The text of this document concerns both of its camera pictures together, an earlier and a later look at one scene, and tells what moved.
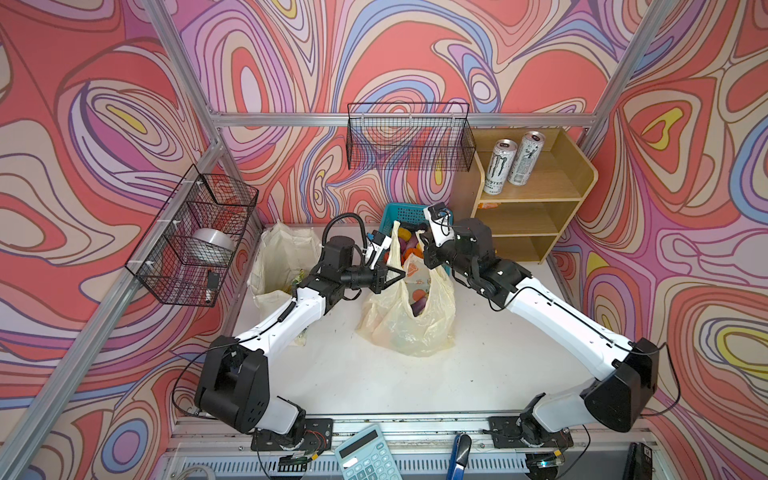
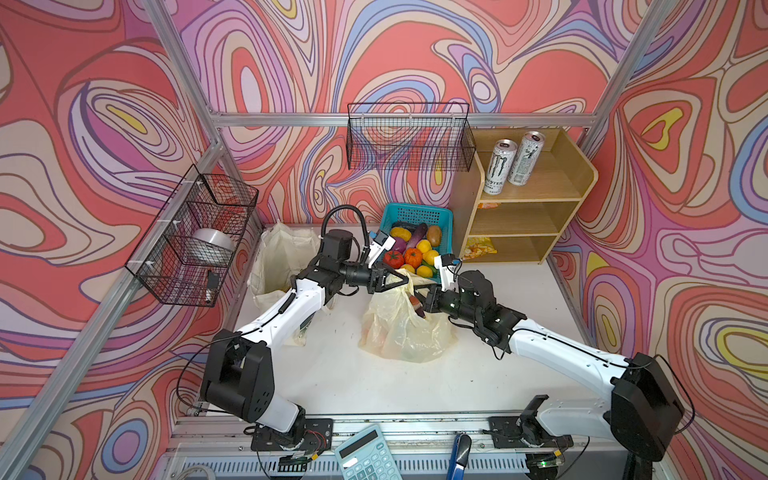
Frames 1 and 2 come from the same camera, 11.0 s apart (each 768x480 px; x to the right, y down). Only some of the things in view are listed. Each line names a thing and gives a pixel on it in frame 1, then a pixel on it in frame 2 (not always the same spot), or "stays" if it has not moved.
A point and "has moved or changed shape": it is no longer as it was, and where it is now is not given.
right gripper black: [430, 249] → [429, 302]
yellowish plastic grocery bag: [413, 314] has moved or changed shape
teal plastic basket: [405, 212] stays
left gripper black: [377, 277] stays
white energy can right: [527, 158] stays
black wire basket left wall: [191, 246] stays
